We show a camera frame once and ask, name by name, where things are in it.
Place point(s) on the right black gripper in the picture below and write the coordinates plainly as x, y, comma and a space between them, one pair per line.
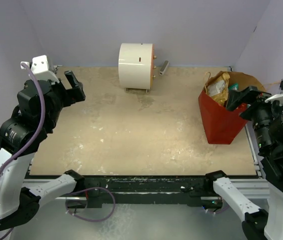
235, 97

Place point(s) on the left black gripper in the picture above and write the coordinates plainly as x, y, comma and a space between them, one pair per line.
72, 95

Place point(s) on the teal white snack bag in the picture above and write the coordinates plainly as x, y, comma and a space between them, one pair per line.
234, 86

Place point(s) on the tan snack bag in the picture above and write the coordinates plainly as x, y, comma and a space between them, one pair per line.
217, 88

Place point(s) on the red paper bag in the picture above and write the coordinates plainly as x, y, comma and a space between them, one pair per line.
221, 126

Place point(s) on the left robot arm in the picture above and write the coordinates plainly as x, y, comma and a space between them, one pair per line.
20, 137

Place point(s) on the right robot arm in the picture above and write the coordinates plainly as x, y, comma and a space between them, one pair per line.
265, 111

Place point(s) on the white cylinder appliance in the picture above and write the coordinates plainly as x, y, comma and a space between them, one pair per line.
136, 66

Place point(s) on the small grey white device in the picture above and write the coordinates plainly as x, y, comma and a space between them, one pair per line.
164, 67

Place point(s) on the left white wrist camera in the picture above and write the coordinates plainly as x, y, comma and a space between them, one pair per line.
42, 68

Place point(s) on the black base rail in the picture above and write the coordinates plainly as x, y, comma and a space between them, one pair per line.
189, 190

